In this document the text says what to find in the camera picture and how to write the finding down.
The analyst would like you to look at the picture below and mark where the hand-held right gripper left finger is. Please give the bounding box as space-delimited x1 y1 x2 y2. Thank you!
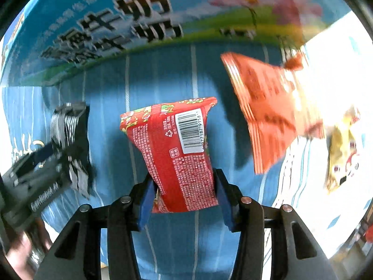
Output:
35 178 159 280

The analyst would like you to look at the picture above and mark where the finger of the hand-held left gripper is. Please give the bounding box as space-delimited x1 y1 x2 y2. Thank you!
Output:
10 141 69 183
29 178 73 214

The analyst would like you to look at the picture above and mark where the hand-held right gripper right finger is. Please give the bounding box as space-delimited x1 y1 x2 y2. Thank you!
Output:
213 168 340 280

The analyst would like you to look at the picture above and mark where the black and silver snack packet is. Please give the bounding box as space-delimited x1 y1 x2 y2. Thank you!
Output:
50 101 95 199

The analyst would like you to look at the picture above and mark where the red snack packet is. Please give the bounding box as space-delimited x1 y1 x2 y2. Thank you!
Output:
119 97 219 214

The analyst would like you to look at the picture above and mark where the person's left forearm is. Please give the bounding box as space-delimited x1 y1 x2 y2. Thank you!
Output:
4 219 54 277

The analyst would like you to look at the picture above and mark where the orange snack packet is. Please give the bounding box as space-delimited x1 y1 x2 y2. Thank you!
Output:
221 52 325 175

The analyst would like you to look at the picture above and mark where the yellow snack packet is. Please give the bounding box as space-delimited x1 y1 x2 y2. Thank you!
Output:
325 105 362 194

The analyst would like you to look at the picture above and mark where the blue milk carton box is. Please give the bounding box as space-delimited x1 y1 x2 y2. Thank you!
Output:
0 9 373 280

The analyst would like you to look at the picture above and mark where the blue printed carton box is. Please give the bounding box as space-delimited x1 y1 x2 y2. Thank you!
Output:
0 0 353 87

